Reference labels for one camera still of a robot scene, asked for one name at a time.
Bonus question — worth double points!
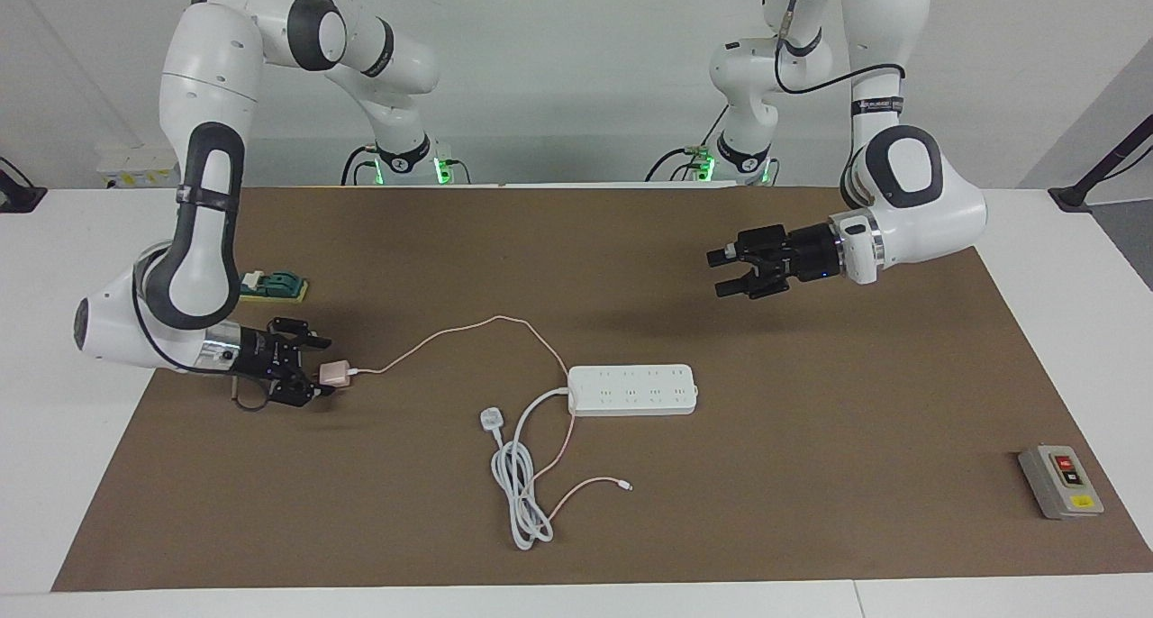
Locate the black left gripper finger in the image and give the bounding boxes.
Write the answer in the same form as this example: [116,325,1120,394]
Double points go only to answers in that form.
[716,269,786,301]
[707,226,786,268]

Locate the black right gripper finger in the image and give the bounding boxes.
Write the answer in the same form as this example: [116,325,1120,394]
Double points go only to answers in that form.
[270,375,336,410]
[270,317,332,350]

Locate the pink charging cable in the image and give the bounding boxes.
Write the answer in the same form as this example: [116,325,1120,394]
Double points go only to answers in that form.
[350,315,634,522]

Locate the white power strip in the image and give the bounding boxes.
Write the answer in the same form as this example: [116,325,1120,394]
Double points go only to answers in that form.
[567,364,700,418]

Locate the brown table mat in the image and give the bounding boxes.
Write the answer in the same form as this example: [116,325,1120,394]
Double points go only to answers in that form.
[51,186,1153,594]

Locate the black table clamp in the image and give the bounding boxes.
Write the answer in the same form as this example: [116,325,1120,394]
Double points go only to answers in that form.
[0,156,48,214]

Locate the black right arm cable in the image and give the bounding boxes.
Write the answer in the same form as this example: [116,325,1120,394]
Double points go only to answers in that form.
[131,244,276,414]

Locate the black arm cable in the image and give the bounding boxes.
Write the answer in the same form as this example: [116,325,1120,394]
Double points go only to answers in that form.
[761,0,904,96]
[131,244,276,414]

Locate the green knife switch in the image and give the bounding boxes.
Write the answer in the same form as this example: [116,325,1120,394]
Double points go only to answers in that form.
[239,269,310,304]

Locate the black left base cables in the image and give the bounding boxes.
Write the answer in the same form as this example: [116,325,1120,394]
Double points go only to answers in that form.
[644,105,732,184]

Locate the black base cables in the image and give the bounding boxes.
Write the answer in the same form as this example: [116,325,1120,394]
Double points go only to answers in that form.
[644,105,732,184]
[340,145,471,186]

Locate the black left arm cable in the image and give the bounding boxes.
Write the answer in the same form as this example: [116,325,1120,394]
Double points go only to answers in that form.
[761,0,904,96]

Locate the black right base cables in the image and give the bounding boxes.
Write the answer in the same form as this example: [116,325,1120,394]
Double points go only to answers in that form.
[340,145,471,186]

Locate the white wall socket box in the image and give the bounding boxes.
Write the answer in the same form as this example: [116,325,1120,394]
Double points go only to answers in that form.
[97,145,181,189]

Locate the black camera stand clamp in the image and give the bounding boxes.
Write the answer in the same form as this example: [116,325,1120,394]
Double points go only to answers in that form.
[1048,114,1153,214]

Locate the grey push-button switch box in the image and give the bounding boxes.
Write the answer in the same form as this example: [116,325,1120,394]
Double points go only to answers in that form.
[1018,444,1105,521]

